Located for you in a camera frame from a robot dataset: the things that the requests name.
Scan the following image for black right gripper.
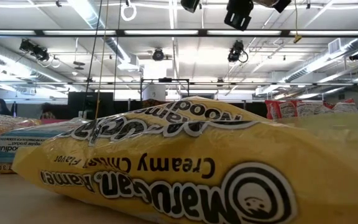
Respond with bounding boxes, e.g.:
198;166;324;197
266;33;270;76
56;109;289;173
180;0;292;32

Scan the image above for red Maruchan ramen pack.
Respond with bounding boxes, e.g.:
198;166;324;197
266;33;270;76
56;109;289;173
295;100;334;115
331;98;358;113
264;99;298;121

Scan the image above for yellow Maruchan ramen pack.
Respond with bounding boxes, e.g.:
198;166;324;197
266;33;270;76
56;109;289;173
11;96;358;224

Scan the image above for white cylinder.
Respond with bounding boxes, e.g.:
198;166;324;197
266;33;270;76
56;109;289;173
142;84;167;101

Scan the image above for black partition curtain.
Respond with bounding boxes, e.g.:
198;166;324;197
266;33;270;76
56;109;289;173
113;100;269;119

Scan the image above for orange patterned tapestry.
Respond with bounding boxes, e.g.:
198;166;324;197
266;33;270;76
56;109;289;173
141;98;168;109

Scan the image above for white air vent box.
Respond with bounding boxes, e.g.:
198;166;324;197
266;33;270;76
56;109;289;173
328;37;342;55

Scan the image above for black cabinet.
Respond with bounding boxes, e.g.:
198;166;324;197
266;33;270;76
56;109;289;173
67;91;114;121

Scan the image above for stack of orange packets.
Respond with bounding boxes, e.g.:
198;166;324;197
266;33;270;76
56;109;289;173
40;118;71;125

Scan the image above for white coiled cable loop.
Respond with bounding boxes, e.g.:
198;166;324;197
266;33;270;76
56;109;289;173
120;2;137;22

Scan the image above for yellow hanging cord connector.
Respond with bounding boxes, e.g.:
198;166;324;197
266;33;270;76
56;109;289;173
293;0;303;44

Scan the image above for black hanging cable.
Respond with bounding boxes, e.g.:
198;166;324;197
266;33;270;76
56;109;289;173
112;0;122;101
81;0;104;121

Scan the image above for silver ventilation duct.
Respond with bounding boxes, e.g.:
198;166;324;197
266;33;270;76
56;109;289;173
68;0;142;72
283;37;358;83

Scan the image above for yellow hanging cord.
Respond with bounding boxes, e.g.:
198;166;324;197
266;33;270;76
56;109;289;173
93;0;110;119

